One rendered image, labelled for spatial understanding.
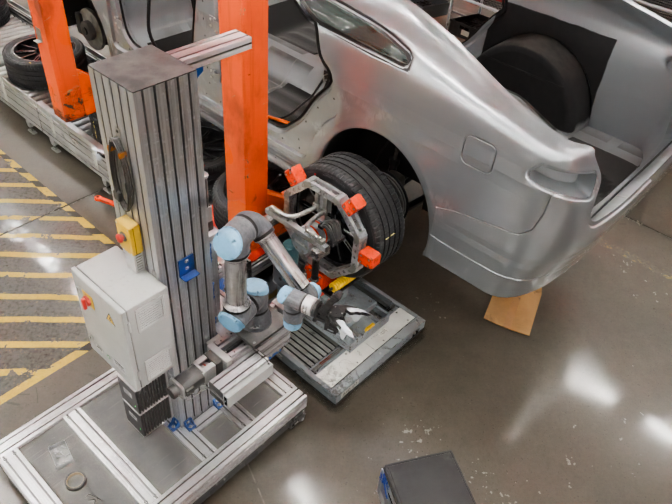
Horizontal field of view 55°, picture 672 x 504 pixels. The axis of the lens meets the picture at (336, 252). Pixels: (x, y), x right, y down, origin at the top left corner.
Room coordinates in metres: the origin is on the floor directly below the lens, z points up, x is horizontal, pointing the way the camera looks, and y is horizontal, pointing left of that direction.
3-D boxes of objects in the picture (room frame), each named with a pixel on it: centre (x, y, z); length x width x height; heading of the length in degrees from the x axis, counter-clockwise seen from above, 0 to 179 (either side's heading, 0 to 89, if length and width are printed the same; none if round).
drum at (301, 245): (2.58, 0.12, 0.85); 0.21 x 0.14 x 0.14; 141
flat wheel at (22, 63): (5.12, 2.65, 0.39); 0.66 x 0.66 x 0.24
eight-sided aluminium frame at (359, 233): (2.63, 0.08, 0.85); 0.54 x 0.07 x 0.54; 51
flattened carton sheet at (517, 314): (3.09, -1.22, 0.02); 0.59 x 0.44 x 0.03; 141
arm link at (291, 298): (1.75, 0.15, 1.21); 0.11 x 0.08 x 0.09; 66
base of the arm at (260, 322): (1.98, 0.33, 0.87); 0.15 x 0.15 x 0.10
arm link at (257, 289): (1.97, 0.34, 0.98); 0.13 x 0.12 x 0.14; 156
